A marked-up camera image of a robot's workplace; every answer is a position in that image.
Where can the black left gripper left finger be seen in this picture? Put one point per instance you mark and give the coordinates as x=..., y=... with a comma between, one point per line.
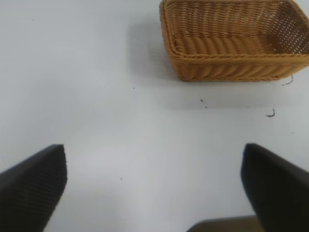
x=29, y=188

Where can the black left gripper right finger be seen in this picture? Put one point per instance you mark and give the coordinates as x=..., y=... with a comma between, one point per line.
x=280, y=188

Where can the woven wicker basket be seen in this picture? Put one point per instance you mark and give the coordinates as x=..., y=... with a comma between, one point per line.
x=231, y=58

